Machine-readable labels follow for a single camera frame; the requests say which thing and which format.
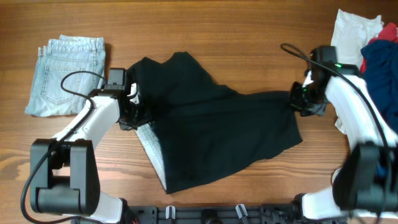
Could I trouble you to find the black shorts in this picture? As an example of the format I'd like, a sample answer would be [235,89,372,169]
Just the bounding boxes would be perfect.
[127,52,302,194]

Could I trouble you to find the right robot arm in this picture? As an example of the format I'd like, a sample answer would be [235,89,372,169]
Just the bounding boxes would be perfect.
[280,44,397,222]

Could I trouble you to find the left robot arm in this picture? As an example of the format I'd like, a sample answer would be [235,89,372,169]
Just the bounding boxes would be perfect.
[21,68,157,223]

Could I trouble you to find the white garment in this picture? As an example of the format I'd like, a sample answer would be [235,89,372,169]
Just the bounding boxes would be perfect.
[331,9,384,68]

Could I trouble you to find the navy blue garment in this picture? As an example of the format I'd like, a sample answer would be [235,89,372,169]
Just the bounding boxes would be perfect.
[361,40,397,131]

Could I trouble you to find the folded light blue jeans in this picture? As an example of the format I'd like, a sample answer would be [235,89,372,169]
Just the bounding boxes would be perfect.
[25,35,106,117]

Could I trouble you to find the red garment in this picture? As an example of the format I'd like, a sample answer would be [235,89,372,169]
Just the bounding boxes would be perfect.
[359,22,398,74]

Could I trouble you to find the right black cable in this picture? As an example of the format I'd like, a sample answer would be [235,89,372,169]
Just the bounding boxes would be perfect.
[279,42,392,218]

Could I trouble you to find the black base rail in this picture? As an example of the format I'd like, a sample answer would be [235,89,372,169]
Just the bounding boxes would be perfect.
[70,204,305,224]

